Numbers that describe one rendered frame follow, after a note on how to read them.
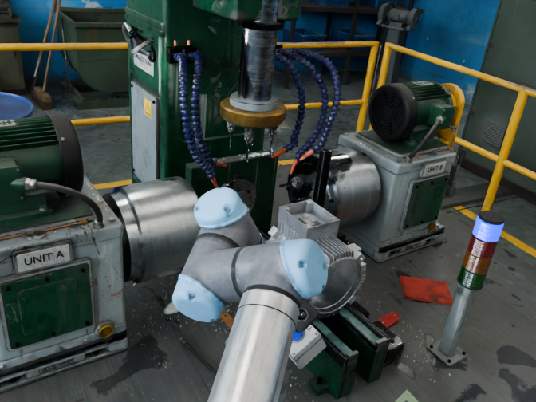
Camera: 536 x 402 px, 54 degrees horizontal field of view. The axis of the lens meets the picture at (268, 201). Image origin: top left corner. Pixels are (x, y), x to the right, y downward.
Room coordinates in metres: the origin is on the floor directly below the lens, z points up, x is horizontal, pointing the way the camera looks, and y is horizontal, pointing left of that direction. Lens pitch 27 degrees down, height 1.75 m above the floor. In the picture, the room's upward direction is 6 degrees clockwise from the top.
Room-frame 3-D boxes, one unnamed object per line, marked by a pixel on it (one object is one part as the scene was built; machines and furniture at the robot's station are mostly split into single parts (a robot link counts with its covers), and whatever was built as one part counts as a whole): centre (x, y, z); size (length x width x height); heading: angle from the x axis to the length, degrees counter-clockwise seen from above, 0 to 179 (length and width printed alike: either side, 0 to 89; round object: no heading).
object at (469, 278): (1.09, -0.52, 1.05); 0.06 x 0.06 x 0.04
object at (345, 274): (1.11, -0.13, 1.01); 0.20 x 0.19 x 0.19; 36
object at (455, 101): (1.69, -0.49, 1.16); 0.33 x 0.26 x 0.42; 126
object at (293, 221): (1.14, -0.10, 1.11); 0.12 x 0.11 x 0.07; 36
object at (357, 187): (1.54, -0.22, 1.04); 0.41 x 0.25 x 0.25; 126
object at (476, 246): (1.09, -0.52, 1.14); 0.06 x 0.06 x 0.04
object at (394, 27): (6.75, -1.36, 0.56); 0.46 x 0.36 x 1.13; 51
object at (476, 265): (1.09, -0.52, 1.10); 0.06 x 0.06 x 0.04
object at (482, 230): (1.09, -0.52, 1.19); 0.06 x 0.06 x 0.04
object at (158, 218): (1.13, 0.33, 1.04); 0.37 x 0.25 x 0.25; 126
